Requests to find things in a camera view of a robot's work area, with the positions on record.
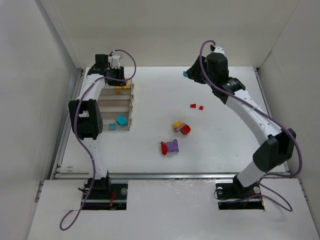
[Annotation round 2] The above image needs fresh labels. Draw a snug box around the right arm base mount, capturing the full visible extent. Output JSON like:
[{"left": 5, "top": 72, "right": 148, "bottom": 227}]
[{"left": 214, "top": 182, "right": 265, "bottom": 210}]

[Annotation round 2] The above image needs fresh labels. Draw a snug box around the yellow striped lego brick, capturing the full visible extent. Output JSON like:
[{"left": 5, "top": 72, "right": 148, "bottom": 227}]
[{"left": 115, "top": 86, "right": 123, "bottom": 93}]

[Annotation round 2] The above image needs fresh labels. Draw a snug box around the red rounded lego brick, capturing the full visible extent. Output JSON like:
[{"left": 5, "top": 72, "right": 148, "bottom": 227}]
[{"left": 180, "top": 124, "right": 191, "bottom": 136}]

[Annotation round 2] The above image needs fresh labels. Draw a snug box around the clear acrylic bin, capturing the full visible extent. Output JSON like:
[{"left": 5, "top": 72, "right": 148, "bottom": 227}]
[
  {"left": 102, "top": 78, "right": 134, "bottom": 94},
  {"left": 98, "top": 89, "right": 135, "bottom": 101},
  {"left": 98, "top": 100, "right": 133, "bottom": 114},
  {"left": 102, "top": 113, "right": 132, "bottom": 132}
]

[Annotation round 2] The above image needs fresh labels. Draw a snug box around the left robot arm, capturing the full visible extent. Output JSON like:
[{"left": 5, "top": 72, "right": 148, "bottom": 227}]
[{"left": 68, "top": 53, "right": 126, "bottom": 196}]

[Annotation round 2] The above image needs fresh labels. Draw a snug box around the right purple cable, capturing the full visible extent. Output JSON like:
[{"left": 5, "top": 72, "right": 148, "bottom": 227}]
[{"left": 200, "top": 39, "right": 303, "bottom": 213}]

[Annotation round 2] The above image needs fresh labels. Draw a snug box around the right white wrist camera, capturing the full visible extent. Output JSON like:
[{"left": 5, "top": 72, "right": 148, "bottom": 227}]
[{"left": 210, "top": 44, "right": 225, "bottom": 55}]

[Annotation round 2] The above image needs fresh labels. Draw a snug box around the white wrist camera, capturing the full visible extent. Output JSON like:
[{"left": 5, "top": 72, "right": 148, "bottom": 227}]
[
  {"left": 210, "top": 44, "right": 225, "bottom": 55},
  {"left": 108, "top": 54, "right": 122, "bottom": 70}
]

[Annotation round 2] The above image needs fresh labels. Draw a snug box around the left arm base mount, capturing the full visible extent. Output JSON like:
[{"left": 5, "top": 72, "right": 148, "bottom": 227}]
[{"left": 82, "top": 178, "right": 128, "bottom": 211}]

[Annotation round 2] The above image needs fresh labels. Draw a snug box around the aluminium frame rail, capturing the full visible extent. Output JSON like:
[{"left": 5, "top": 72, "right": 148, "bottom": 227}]
[{"left": 50, "top": 172, "right": 236, "bottom": 180}]

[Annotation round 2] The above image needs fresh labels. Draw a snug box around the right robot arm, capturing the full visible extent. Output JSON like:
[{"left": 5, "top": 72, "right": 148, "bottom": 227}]
[{"left": 184, "top": 52, "right": 296, "bottom": 193}]

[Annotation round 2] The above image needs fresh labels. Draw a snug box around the small blue lego brick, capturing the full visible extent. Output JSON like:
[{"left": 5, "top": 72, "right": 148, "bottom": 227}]
[{"left": 108, "top": 123, "right": 117, "bottom": 131}]

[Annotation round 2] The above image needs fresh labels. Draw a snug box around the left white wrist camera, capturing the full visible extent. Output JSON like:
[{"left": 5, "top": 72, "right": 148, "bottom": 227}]
[{"left": 108, "top": 54, "right": 122, "bottom": 70}]

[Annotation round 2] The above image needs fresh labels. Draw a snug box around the teal round lego brick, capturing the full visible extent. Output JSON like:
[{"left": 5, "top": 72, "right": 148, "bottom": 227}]
[{"left": 115, "top": 115, "right": 128, "bottom": 126}]

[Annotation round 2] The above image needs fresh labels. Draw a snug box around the purple lego vase piece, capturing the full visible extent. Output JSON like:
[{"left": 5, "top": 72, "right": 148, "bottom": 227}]
[{"left": 165, "top": 138, "right": 179, "bottom": 153}]

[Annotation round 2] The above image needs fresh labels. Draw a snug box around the purple cable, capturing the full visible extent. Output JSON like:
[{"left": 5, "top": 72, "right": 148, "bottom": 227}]
[
  {"left": 59, "top": 49, "right": 137, "bottom": 231},
  {"left": 200, "top": 39, "right": 303, "bottom": 213}
]

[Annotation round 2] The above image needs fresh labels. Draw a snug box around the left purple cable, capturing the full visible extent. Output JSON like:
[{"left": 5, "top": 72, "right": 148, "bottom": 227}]
[{"left": 59, "top": 49, "right": 137, "bottom": 231}]

